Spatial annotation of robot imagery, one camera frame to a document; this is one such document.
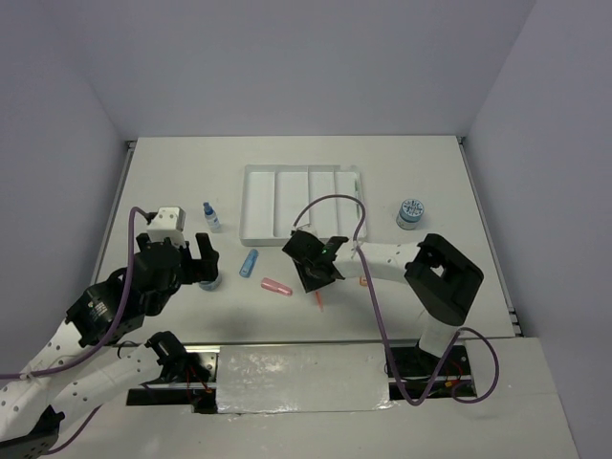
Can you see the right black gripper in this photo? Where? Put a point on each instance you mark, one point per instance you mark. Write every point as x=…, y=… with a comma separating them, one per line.
x=308, y=282

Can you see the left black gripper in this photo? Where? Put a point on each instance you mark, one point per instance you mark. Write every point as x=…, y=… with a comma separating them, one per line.
x=205, y=268

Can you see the orange highlighter pen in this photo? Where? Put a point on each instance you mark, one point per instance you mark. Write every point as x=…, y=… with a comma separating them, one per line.
x=319, y=302

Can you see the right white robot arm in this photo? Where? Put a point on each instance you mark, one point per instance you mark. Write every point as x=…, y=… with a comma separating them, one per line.
x=444, y=280

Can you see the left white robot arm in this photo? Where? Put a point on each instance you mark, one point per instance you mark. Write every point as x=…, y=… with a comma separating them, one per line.
x=57, y=390

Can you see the left blue ink jar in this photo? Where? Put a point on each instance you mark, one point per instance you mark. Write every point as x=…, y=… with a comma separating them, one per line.
x=210, y=286

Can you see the blue ink jar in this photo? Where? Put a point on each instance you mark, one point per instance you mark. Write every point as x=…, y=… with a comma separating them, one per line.
x=210, y=286
x=410, y=214

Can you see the blue highlighter marker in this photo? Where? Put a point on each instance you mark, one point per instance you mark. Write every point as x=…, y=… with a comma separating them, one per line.
x=249, y=263

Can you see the pink highlighter cap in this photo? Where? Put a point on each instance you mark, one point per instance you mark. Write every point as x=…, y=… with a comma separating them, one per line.
x=275, y=287

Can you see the small blue bottle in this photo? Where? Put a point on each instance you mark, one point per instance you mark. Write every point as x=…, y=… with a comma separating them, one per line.
x=211, y=217

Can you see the white compartment tray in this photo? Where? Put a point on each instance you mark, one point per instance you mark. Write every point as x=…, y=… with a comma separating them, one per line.
x=276, y=195

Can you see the right blue ink jar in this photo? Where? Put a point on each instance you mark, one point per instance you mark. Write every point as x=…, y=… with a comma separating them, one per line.
x=410, y=214

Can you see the silver foil panel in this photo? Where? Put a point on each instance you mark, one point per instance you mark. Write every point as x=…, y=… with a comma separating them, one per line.
x=301, y=379

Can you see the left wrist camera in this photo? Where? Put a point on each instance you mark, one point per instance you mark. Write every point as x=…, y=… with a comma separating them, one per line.
x=168, y=223

